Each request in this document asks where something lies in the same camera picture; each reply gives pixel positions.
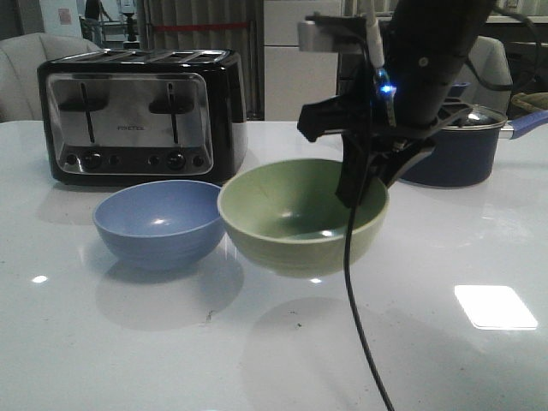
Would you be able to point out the blue saucepan with lid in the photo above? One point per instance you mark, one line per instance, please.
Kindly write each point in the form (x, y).
(464, 151)

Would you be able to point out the black and chrome toaster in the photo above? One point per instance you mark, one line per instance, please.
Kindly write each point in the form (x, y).
(122, 117)

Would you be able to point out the beige armchair right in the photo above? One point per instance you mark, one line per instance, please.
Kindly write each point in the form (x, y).
(490, 62)

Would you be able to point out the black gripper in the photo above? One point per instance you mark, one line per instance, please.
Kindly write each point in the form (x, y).
(371, 147)

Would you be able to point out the blue bowl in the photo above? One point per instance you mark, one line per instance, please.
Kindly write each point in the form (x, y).
(161, 225)

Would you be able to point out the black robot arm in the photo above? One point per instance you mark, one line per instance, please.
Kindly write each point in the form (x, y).
(398, 93)

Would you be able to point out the red barrier belt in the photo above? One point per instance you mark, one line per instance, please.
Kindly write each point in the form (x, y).
(201, 27)

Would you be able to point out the green bowl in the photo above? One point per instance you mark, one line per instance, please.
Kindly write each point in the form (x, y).
(286, 217)

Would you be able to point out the beige armchair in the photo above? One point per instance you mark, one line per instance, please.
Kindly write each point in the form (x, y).
(20, 59)
(490, 62)

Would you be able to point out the person in black clothes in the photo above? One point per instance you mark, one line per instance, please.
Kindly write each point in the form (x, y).
(94, 10)

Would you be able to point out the white cabinet column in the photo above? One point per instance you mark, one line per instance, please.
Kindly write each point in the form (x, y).
(292, 77)

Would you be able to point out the beige armchair left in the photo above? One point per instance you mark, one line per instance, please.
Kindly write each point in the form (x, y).
(20, 59)

